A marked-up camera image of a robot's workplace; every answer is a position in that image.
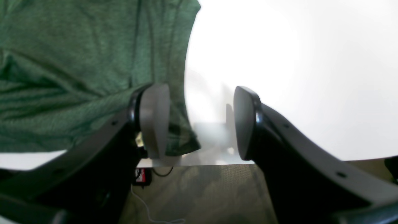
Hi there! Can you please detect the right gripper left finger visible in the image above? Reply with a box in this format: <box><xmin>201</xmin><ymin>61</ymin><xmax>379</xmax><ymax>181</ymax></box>
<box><xmin>1</xmin><ymin>84</ymin><xmax>170</xmax><ymax>224</ymax></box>

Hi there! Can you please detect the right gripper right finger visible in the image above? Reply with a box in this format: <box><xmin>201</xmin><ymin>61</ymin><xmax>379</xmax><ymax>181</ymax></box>
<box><xmin>233</xmin><ymin>86</ymin><xmax>397</xmax><ymax>224</ymax></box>

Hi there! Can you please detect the dark green t-shirt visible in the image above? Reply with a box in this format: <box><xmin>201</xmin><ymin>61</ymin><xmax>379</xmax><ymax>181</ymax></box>
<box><xmin>0</xmin><ymin>0</ymin><xmax>201</xmax><ymax>156</ymax></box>

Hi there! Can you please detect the black power adapter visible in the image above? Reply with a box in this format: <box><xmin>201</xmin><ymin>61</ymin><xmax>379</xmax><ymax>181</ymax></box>
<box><xmin>132</xmin><ymin>168</ymin><xmax>152</xmax><ymax>188</ymax></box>

